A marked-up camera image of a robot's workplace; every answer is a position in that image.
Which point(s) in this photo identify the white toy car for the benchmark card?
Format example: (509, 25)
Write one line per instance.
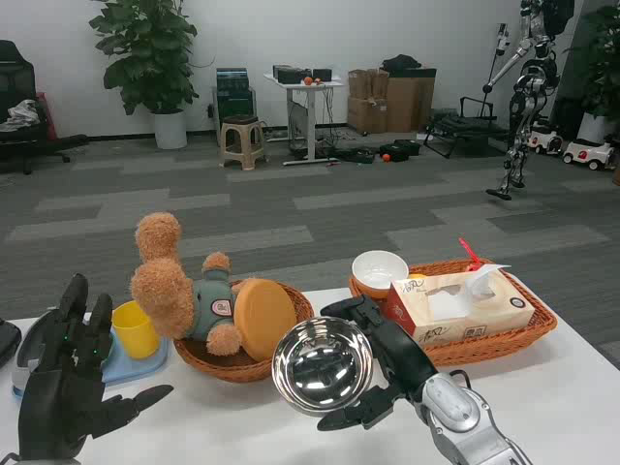
(545, 140)
(588, 152)

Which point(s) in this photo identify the brown teddy bear plush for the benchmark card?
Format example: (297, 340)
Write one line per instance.
(164, 295)

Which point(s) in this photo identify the green and black crate stack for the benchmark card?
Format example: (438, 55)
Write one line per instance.
(235, 97)

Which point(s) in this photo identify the black office chair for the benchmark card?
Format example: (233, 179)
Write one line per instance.
(19, 140)

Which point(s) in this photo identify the large green potted plant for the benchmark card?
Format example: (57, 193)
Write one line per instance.
(145, 53)

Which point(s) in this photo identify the grey cloth on chair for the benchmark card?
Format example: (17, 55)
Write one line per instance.
(21, 114)

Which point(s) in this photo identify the rectangular wicker basket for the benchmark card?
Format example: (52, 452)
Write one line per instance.
(484, 346)

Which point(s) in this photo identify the small open cardboard box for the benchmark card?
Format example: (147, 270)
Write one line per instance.
(365, 84)

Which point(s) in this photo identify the grey and white curved dish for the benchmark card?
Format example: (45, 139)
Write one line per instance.
(34, 334)

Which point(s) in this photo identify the flat black tool case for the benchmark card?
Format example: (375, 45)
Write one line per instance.
(356, 156)

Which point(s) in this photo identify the shiny metal bowl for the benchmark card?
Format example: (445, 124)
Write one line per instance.
(322, 363)

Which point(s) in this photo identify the large black box on desk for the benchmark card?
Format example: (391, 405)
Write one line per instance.
(290, 74)

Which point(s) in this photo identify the large brown cardboard box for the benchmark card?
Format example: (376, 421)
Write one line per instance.
(407, 104)

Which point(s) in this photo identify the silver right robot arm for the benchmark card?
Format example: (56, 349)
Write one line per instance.
(460, 412)

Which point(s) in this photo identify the white device on pole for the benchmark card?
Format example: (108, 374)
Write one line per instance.
(503, 39)

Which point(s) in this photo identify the white plant pot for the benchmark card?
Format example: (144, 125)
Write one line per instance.
(170, 128)

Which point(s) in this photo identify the silver humanoid robot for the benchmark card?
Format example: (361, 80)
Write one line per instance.
(530, 87)

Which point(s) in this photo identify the green plant by robot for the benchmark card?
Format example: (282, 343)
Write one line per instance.
(603, 63)

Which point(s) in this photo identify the medium brown cardboard box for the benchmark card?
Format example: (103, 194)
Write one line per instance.
(365, 116)

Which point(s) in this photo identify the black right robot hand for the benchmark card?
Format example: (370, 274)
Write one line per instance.
(402, 358)

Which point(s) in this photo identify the black case on floor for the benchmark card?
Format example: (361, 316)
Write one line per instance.
(399, 150)

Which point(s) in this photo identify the black bag on boxes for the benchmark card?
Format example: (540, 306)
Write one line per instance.
(399, 62)

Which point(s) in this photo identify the white and orange bowl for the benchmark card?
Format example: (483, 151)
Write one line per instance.
(380, 273)

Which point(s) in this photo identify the black folding cot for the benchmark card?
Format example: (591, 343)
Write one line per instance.
(465, 131)

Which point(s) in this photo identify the beige plastic stool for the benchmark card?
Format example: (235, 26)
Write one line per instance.
(242, 135)

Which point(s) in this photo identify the small black box on desk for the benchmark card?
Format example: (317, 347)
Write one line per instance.
(322, 75)

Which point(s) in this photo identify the orange round disc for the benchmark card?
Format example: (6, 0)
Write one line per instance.
(264, 317)

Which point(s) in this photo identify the round wicker basket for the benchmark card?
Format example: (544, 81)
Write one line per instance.
(227, 365)

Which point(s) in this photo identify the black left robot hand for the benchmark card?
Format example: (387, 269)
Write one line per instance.
(58, 402)

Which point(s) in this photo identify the yellow plastic cup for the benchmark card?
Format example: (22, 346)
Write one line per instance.
(135, 334)

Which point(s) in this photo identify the white standing desk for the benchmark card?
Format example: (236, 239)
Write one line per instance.
(310, 92)

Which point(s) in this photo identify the beige tissue box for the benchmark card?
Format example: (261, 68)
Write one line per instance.
(436, 310)

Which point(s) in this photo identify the white pot by robot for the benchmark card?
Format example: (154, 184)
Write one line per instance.
(593, 128)

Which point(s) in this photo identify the light blue tray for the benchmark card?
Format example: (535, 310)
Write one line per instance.
(131, 370)

